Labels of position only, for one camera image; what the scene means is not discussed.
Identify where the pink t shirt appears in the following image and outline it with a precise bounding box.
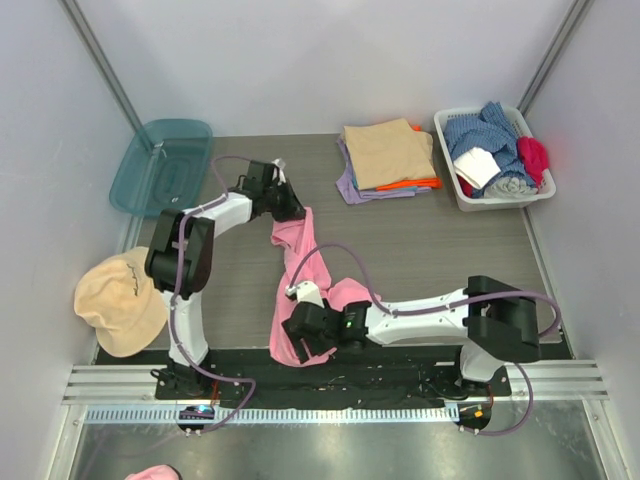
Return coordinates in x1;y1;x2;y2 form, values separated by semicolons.
269;207;371;368

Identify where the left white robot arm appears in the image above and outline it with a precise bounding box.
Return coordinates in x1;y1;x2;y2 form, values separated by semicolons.
145;159;306;400

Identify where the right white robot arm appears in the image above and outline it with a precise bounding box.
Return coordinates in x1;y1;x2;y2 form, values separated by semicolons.
283;276;541;400

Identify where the lavender folded t shirt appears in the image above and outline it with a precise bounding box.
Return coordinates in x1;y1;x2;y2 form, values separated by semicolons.
336;137;432;205

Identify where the teal folded t shirt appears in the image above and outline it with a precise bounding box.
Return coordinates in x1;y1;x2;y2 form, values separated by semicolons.
352;173;418;191

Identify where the teal plastic bin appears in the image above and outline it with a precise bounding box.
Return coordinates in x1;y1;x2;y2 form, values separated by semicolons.
109;119;214;218

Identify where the beige folded t shirt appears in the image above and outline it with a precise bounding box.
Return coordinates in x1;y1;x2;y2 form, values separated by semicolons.
342;118;436;185

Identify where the orange folded t shirt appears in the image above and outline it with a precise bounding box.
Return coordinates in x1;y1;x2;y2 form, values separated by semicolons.
376;125;443;191

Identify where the beige crumpled cloth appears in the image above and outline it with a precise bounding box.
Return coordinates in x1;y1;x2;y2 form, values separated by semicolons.
74;246;168;358

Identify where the red cloth in basket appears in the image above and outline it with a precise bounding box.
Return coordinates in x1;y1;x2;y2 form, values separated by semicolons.
457;176;474;198

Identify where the white cloth in basket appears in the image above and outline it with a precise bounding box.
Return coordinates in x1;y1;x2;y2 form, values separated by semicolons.
453;147;501;189

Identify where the pink cloth at bottom edge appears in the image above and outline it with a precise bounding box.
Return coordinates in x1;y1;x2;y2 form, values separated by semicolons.
125;464;181;480

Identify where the white plastic basket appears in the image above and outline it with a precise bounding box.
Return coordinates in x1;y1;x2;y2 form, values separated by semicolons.
434;102;556;212

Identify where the grey cloth in basket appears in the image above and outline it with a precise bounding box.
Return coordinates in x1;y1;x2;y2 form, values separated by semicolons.
483;176;538;200

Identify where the blue checked shirt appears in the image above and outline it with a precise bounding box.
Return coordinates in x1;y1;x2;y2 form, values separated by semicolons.
444;102;537;195

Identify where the magenta cloth in basket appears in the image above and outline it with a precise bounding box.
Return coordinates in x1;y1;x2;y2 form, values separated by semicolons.
517;136;549;187

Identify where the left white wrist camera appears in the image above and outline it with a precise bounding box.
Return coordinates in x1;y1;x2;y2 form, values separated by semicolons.
272;158;287;185

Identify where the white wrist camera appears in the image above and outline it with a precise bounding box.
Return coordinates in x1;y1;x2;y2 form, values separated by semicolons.
272;158;287;185
285;281;324;307

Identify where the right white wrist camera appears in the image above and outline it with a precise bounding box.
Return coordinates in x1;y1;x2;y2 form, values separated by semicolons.
285;281;324;307

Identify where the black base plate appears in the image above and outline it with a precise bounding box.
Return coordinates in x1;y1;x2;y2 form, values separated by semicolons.
96;346;511;410

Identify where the white slotted cable duct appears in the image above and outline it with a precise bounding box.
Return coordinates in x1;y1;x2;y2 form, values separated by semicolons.
85;404;459;426

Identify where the left aluminium frame post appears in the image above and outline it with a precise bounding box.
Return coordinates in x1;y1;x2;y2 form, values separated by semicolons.
59;0;142;131

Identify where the aluminium frame post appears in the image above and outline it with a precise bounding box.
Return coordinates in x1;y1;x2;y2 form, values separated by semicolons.
517;0;595;116
59;0;142;131

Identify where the aluminium rail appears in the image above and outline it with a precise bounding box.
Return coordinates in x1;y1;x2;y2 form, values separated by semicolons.
63;360;609;405

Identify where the right aluminium frame post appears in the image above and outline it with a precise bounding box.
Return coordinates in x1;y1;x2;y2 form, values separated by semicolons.
517;0;595;116

